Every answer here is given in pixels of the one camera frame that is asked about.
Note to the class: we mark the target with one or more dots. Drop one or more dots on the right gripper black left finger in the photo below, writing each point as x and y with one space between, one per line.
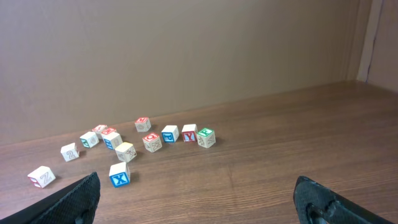
76 203

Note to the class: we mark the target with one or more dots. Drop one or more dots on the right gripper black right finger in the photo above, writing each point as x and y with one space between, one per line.
317 204

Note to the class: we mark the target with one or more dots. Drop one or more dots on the blue X block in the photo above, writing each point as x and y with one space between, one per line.
119 174

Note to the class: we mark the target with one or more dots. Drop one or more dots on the yellow W block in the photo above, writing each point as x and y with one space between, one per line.
126 152

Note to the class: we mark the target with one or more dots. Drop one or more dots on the white Z block red side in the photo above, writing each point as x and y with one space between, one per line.
41 177

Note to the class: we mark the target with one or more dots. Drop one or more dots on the white number 2 block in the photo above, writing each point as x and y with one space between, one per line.
70 152

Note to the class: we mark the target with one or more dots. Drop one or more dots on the green-sided white block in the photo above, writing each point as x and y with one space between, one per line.
89 139

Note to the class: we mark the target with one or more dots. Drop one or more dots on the blue-sided picture block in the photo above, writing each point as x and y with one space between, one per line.
112 140

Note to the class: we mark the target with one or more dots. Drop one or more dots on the red M block tilted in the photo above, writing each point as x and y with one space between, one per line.
107 131

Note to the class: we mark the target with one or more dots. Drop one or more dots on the red A block top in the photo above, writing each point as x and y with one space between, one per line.
99 129

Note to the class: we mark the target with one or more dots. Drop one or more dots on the red Q block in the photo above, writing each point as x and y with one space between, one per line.
152 142

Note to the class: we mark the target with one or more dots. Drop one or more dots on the red M block upright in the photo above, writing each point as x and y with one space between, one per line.
142 124

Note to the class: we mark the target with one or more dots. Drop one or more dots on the blue P block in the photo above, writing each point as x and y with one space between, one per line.
170 133

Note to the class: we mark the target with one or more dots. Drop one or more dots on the green F block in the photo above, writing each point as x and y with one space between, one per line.
206 137

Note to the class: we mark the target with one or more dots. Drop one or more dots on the red Y block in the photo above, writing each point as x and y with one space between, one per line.
189 133

